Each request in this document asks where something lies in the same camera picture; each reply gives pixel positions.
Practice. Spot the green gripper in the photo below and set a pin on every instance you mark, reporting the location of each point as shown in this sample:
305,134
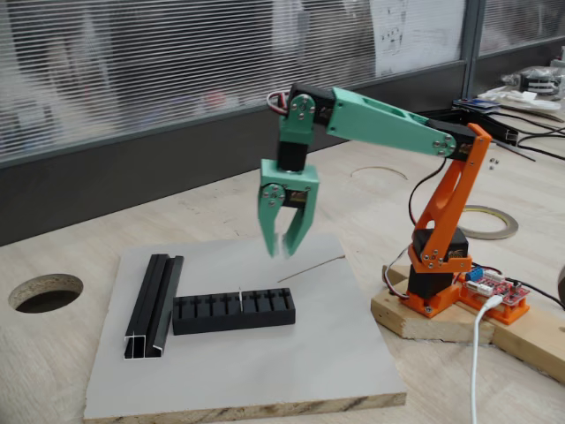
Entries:
289,182

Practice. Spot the small metal pin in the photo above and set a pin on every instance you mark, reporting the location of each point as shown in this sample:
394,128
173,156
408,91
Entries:
240,300

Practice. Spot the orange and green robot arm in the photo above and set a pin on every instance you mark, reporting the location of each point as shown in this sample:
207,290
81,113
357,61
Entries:
384,121

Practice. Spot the black slotted holder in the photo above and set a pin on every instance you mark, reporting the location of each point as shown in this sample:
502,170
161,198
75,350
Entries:
229,322

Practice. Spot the grey chipboard panel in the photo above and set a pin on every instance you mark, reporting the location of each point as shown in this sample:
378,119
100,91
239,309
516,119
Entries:
243,366

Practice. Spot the black background aluminium profile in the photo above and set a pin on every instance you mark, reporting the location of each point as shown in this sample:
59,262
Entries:
437,115
494,128

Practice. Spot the wooden base block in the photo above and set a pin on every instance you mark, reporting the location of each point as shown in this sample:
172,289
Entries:
441,327

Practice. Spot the red controller board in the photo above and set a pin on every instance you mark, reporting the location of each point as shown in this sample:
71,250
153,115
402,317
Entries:
499,287

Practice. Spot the stack of blue cards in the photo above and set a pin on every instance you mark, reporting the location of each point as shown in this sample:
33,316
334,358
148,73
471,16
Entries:
476,105

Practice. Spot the white paper poster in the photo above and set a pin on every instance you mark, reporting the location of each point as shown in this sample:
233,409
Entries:
419,35

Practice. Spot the long wooden plank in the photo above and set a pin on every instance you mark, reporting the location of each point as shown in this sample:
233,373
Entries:
534,344

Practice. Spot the dark round object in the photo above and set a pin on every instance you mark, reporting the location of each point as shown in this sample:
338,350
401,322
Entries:
562,287

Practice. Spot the clear bag with parts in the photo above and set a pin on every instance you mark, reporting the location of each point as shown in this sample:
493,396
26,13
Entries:
536,81

